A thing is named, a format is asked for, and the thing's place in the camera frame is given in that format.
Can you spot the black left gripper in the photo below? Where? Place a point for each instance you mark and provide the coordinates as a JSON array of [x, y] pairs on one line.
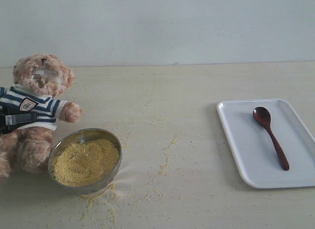
[[9, 120]]

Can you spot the beige teddy bear striped sweater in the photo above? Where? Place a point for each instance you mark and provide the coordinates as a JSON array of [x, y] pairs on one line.
[[29, 110]]

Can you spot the dark red wooden spoon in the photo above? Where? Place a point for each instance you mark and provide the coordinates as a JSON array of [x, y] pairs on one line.
[[263, 117]]

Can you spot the steel bowl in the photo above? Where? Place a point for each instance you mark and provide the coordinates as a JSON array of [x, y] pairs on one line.
[[83, 136]]

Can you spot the yellow millet grain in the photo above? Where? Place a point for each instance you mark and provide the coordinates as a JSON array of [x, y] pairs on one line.
[[83, 164]]

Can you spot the white plastic tray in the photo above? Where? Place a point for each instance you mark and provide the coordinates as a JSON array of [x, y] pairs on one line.
[[253, 150]]

